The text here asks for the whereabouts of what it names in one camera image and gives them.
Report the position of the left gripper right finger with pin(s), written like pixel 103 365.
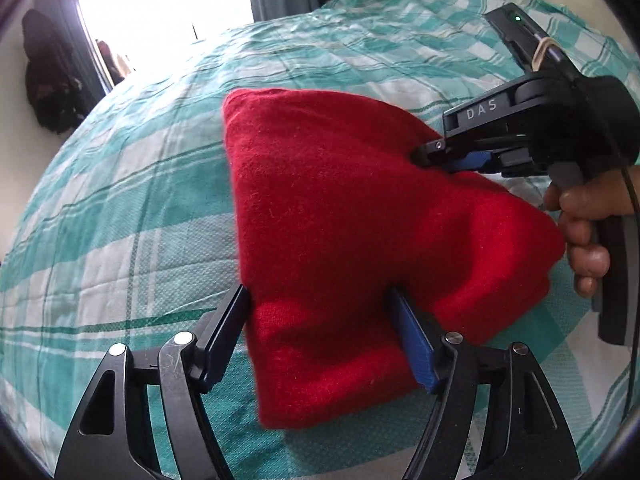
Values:
pixel 525 434

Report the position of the person's right hand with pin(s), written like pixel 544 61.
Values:
pixel 580 208

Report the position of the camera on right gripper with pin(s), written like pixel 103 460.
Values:
pixel 533 49

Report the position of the red sweater with white rabbit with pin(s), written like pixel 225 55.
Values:
pixel 331 213

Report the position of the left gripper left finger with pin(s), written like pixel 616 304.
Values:
pixel 111 434

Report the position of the dark coats on rack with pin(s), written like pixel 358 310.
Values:
pixel 53 90

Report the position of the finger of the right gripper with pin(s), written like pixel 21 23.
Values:
pixel 439 153
pixel 484 162

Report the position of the blue left curtain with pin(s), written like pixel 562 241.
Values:
pixel 88 59

